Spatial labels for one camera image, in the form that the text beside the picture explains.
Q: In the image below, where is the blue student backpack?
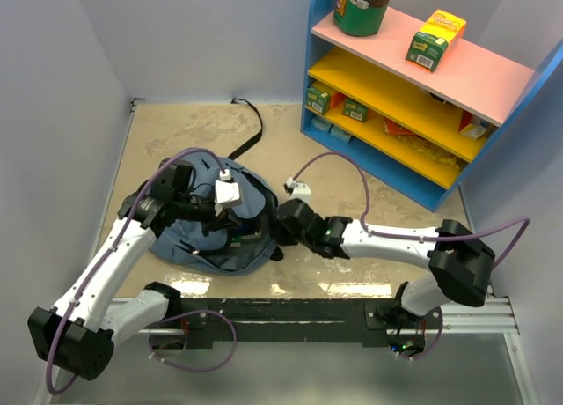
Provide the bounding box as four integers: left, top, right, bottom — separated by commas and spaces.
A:
147, 97, 285, 276

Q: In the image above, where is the green treehouse book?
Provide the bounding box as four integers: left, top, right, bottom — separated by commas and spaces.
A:
229, 237, 244, 247

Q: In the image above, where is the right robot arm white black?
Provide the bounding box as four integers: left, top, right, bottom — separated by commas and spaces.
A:
276, 199, 495, 328

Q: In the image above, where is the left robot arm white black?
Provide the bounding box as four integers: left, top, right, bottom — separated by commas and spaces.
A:
27, 155, 242, 388

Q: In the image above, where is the yellow snack bag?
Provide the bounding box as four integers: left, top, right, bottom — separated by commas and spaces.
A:
401, 136, 465, 170

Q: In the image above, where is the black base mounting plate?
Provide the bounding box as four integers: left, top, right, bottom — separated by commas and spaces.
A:
150, 298, 440, 349

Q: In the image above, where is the light blue box left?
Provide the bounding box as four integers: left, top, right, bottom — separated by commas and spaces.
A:
311, 115, 333, 133

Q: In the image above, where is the light blue box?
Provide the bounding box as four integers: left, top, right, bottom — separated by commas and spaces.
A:
330, 125, 354, 144
311, 115, 333, 133

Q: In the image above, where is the light blue box right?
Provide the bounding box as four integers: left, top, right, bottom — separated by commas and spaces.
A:
330, 125, 354, 144

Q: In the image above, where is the green box left shelf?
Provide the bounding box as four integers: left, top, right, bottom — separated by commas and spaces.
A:
306, 81, 331, 114

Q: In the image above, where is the green box shelf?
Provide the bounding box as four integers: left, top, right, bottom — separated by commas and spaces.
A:
306, 81, 331, 114
342, 98, 369, 122

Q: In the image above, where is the green box middle shelf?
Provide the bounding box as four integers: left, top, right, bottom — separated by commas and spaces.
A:
342, 98, 369, 122

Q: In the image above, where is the orange snack packet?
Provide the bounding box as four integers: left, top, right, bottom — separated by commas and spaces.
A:
384, 117, 416, 136

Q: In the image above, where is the colourful wooden shelf unit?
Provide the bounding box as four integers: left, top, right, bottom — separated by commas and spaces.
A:
301, 0, 562, 211

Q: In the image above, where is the green brown canister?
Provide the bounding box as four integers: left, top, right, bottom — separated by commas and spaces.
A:
333, 0, 390, 37

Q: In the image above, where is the yellow green carton box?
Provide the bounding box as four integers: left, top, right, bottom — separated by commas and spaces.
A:
405, 9, 467, 73

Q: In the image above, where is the red yellow box right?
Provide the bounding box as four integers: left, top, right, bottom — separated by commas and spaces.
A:
458, 110, 493, 140

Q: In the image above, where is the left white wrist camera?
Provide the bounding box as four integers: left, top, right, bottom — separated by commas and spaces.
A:
215, 169, 243, 216

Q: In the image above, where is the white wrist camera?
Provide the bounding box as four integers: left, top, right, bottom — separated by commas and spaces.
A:
215, 169, 243, 216
283, 178, 312, 203

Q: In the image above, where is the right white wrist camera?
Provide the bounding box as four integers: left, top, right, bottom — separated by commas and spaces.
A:
283, 178, 312, 203

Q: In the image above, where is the aluminium frame rail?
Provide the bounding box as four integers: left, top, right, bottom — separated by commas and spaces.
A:
33, 97, 537, 405

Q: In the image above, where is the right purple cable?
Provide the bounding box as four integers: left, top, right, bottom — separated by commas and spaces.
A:
289, 151, 530, 362

